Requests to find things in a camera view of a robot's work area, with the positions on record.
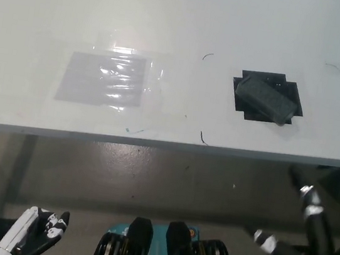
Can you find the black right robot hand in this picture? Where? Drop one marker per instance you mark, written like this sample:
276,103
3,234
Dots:
317,230

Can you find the clear plastic film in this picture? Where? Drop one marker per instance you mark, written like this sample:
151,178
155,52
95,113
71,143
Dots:
156,81

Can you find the black robot torso teal top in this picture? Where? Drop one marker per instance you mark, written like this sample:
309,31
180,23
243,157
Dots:
137,249

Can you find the dark grey whiteboard eraser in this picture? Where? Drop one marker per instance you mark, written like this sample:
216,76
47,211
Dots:
266,98

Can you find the black tape patch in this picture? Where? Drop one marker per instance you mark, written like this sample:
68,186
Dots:
276,78

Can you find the black floor foot plate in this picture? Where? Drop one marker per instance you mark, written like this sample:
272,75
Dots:
0,232

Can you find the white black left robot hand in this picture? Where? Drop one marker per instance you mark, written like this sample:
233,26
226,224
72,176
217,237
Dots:
25,231

